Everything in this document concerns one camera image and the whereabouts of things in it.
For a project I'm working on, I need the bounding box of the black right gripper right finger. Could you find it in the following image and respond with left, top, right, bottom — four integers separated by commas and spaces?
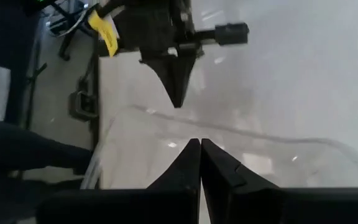
200, 138, 358, 224

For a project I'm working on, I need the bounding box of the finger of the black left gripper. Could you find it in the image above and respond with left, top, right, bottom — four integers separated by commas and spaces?
139, 55, 199, 109

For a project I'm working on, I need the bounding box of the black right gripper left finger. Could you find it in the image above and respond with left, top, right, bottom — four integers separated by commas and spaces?
37, 138, 201, 224

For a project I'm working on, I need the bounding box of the large clear plastic bin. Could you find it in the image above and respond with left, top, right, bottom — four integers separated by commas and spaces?
81, 104, 358, 189

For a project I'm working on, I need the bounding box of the yellow paper tag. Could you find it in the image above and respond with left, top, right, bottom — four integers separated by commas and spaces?
88, 9, 119, 58

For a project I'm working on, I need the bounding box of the black chair base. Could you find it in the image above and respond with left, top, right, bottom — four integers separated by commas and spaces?
44, 0, 93, 62

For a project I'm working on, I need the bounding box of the person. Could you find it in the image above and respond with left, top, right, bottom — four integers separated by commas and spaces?
0, 105, 94, 224

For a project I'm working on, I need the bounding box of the silver edge bracket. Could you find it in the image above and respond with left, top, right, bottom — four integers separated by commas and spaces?
68, 90, 99, 123

